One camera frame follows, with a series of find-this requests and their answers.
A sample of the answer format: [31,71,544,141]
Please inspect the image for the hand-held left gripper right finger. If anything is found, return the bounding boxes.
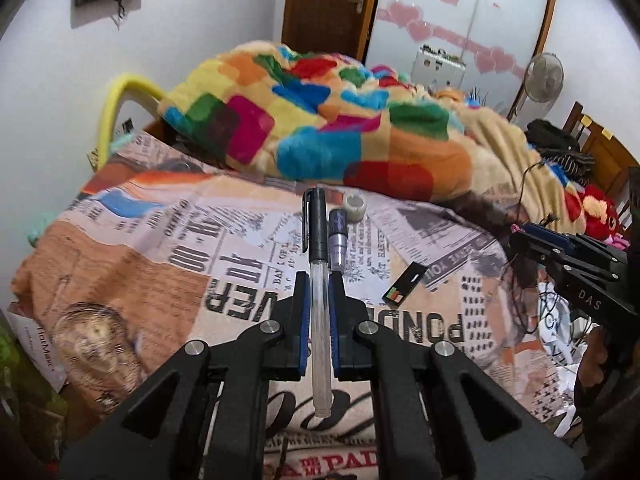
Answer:
[330,279,586,480]

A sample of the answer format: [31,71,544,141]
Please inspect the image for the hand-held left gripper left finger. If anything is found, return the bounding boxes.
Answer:
[59,271,311,480]

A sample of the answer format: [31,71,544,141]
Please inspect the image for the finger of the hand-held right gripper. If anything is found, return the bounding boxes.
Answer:
[522,222,593,257]
[509,231,566,273]

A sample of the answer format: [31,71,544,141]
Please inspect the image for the clear pen with black cap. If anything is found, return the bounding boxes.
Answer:
[301,186,335,418]

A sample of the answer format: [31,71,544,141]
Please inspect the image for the person's right forearm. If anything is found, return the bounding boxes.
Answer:
[572,322,640,443]

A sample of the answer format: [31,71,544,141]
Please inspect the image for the red plush toy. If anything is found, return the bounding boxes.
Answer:
[565,185,626,242]

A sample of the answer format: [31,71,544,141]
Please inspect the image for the white crumpled papers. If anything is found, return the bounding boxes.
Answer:
[537,280,596,441]

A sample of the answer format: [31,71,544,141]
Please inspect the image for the small black card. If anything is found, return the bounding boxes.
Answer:
[382,262,428,307]

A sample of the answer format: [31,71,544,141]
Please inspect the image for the beige fleece blanket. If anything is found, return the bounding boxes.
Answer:
[430,95,586,241]

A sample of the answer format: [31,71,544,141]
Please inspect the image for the pile of black clothes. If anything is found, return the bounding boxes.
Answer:
[525,119,596,186]

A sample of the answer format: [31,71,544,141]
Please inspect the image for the purple silver marker cap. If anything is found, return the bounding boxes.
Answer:
[327,208,351,273]

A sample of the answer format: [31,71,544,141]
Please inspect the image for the brown wooden headboard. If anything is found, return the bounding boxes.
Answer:
[562,101,640,201]

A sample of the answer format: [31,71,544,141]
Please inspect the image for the clear tape roll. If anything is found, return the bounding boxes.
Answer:
[343,192,367,222]

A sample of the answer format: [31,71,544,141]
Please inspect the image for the white standing fan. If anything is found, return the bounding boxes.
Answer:
[507,52,565,121]

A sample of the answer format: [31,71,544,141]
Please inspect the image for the newspaper print blanket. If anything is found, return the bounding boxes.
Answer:
[10,132,576,480]

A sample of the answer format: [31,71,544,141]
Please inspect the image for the small white cabinet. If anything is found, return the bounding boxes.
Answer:
[412,44,468,92]

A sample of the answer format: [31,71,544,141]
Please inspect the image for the colourful patchwork blanket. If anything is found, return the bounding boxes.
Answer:
[159,41,473,203]

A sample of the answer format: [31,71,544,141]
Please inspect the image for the wardrobe with heart stickers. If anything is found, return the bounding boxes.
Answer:
[360,0,560,121]

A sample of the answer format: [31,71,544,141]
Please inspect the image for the white shopping bag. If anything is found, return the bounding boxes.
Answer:
[2,307,68,391]

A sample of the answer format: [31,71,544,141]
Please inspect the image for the teal plastic toy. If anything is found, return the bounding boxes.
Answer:
[27,210,56,246]

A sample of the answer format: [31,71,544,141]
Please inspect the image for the green leaf print bag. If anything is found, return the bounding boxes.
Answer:
[0,325,68,461]

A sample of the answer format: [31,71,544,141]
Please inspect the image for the yellow foam tube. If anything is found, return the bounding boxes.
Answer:
[95,74,166,168]

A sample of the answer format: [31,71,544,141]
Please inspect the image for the brown wooden door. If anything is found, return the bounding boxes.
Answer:
[282,0,383,61]

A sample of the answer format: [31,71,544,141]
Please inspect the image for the black cable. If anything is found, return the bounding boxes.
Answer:
[515,160,560,241]

